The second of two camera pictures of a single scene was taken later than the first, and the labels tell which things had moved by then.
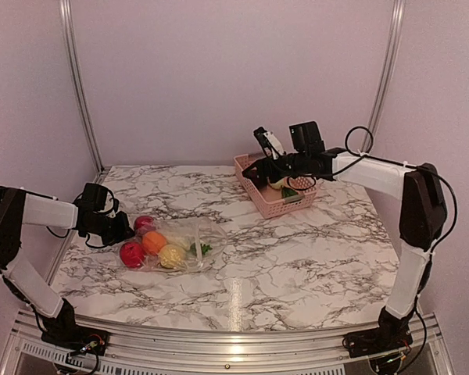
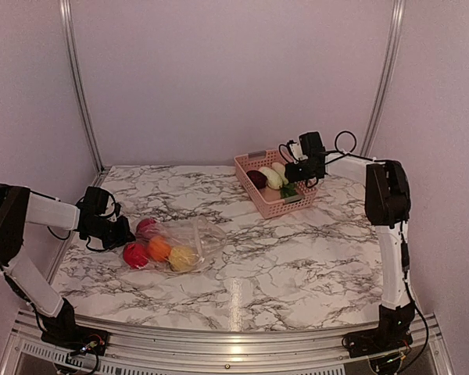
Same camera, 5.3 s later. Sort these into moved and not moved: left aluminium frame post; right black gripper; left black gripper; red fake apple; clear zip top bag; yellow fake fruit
Moved: yellow fake fruit; right black gripper
Not moved: left black gripper; clear zip top bag; left aluminium frame post; red fake apple
